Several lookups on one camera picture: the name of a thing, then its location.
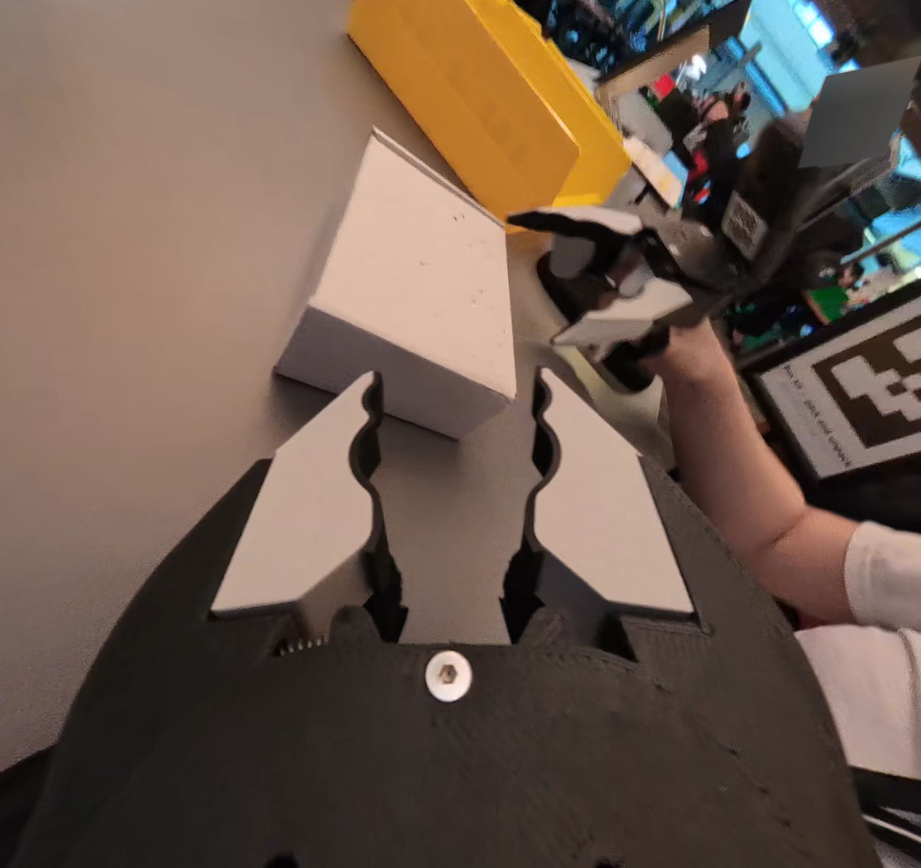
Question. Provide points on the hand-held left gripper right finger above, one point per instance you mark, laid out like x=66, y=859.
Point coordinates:
x=604, y=522

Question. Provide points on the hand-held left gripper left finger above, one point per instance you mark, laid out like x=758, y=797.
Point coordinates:
x=302, y=508

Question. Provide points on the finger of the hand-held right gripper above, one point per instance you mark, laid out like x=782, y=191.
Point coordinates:
x=633, y=314
x=597, y=222

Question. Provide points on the yellow plastic bin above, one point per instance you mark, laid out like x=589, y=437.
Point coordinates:
x=468, y=91

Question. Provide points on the white mailer box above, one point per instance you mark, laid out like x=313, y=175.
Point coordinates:
x=410, y=292

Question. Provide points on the person's right forearm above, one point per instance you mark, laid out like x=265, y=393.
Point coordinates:
x=741, y=465

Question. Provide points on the white yellow paper sheet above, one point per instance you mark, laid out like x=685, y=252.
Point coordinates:
x=658, y=170

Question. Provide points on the black white marker sign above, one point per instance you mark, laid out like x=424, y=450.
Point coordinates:
x=813, y=407

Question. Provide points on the person's white shirt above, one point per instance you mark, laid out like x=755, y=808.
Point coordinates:
x=878, y=666

